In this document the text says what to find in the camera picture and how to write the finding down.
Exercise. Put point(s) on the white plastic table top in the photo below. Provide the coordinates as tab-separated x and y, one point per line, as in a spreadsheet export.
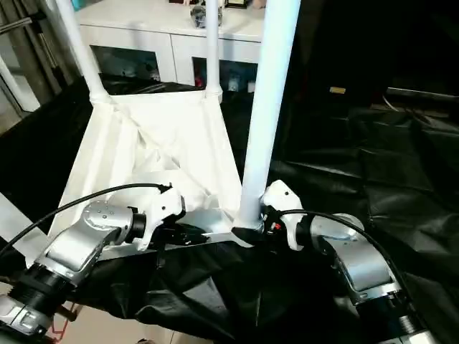
165	136

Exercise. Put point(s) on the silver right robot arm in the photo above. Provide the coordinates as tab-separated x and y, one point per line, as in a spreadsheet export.
358	261

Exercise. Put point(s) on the black plastic mat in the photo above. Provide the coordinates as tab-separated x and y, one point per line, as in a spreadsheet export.
387	179

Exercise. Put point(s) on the small yellow label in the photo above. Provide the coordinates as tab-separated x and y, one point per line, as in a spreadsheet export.
338	90

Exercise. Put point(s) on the white cabinet with glass doors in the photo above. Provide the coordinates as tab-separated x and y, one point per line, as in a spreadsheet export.
143	29

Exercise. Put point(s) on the black flat device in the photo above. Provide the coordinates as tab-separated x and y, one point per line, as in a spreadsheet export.
423	94

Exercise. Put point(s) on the grey bundle on cabinet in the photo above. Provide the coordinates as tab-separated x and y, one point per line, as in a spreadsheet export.
198	14

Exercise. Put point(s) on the black tall cabinet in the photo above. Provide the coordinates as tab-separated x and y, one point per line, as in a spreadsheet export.
373	39

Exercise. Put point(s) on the grey curtain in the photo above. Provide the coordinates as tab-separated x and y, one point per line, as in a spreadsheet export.
43	39

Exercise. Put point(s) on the grey metal pole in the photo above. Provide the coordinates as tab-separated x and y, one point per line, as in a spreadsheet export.
16	25

